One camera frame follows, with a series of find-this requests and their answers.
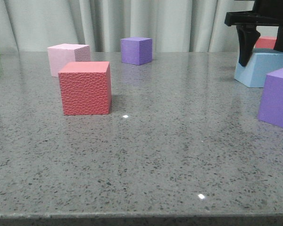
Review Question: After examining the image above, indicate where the red foam cube far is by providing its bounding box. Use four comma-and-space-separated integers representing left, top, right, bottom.
255, 36, 276, 49

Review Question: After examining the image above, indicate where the purple foam cube far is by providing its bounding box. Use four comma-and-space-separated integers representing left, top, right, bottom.
121, 37, 153, 65

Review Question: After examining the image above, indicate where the red textured foam cube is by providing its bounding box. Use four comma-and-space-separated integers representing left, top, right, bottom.
58, 61, 112, 115

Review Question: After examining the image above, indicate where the purple foam cube near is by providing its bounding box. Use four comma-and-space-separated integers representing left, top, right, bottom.
258, 68, 283, 128

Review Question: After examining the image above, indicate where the purple foam cube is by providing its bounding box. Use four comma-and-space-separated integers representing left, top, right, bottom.
258, 68, 283, 128
121, 37, 153, 65

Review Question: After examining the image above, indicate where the pink foam cube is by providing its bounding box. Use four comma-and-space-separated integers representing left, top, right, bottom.
47, 43, 91, 77

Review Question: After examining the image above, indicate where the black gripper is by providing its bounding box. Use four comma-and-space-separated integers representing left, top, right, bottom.
225, 0, 283, 67

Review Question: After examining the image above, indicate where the grey curtain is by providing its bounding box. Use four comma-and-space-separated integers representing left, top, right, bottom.
0, 0, 253, 53

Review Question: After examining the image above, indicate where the light blue foam cube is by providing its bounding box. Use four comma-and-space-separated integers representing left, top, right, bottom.
234, 48, 283, 88

